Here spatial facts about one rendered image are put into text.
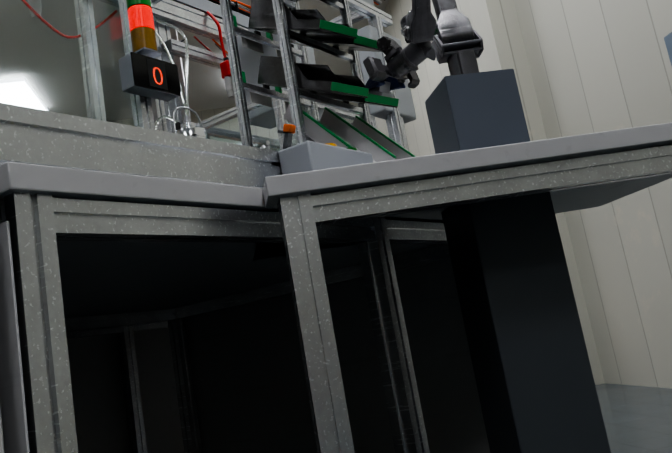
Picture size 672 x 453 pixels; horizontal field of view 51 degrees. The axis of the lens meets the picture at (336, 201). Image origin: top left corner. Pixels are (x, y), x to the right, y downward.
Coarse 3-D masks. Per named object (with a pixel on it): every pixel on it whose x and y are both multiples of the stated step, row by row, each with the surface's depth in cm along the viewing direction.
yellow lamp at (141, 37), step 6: (132, 30) 147; (138, 30) 146; (144, 30) 146; (150, 30) 147; (132, 36) 146; (138, 36) 146; (144, 36) 146; (150, 36) 146; (132, 42) 146; (138, 42) 145; (144, 42) 145; (150, 42) 146; (132, 48) 147; (138, 48) 145; (150, 48) 146; (156, 48) 147
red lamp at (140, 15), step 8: (128, 8) 148; (136, 8) 147; (144, 8) 147; (128, 16) 148; (136, 16) 146; (144, 16) 147; (152, 16) 149; (136, 24) 146; (144, 24) 146; (152, 24) 148
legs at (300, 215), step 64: (384, 192) 104; (448, 192) 106; (512, 192) 107; (320, 256) 100; (512, 256) 126; (320, 320) 99; (512, 320) 124; (576, 320) 125; (320, 384) 97; (512, 384) 121; (576, 384) 123; (320, 448) 95; (512, 448) 122; (576, 448) 120
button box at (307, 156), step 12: (300, 144) 123; (312, 144) 123; (324, 144) 126; (288, 156) 124; (300, 156) 123; (312, 156) 122; (324, 156) 125; (336, 156) 128; (348, 156) 132; (360, 156) 135; (288, 168) 124; (300, 168) 123; (312, 168) 121; (324, 168) 124
